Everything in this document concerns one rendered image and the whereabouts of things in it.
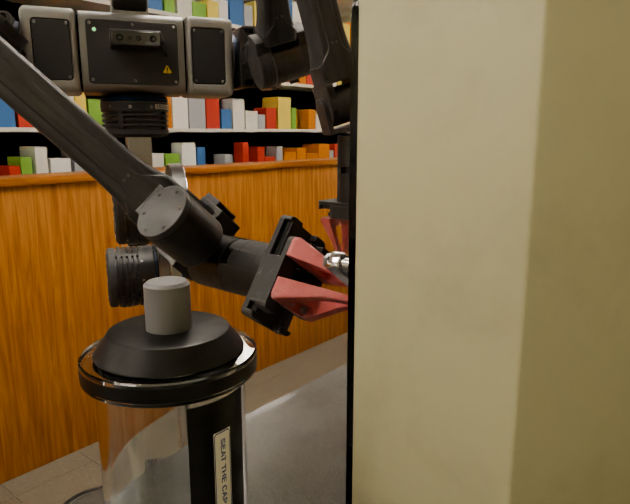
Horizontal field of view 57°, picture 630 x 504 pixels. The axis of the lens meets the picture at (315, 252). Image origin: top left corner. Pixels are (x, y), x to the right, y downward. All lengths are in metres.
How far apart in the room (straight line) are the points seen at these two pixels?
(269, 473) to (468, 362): 0.37
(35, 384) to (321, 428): 1.89
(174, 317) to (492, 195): 0.20
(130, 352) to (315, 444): 0.41
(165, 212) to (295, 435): 0.33
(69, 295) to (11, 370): 0.34
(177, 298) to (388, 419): 0.16
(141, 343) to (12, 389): 2.16
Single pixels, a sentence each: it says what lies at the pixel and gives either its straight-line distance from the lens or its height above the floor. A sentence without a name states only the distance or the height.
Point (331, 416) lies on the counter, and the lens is 0.78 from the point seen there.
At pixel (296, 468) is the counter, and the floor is 0.94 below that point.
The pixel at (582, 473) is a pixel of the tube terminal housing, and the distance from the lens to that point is 0.39.
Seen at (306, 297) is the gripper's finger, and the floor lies 1.16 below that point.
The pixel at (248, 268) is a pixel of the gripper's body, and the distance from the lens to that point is 0.55.
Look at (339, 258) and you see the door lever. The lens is 0.44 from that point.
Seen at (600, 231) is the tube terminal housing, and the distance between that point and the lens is 0.34.
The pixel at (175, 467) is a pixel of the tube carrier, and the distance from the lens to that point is 0.36.
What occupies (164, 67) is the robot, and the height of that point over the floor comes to 1.43.
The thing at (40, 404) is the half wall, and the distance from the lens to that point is 2.58.
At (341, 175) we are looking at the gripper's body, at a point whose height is 1.23.
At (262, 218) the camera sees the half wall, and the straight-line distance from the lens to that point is 3.11.
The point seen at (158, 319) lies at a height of 1.19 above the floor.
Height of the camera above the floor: 1.30
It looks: 12 degrees down
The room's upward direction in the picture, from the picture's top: straight up
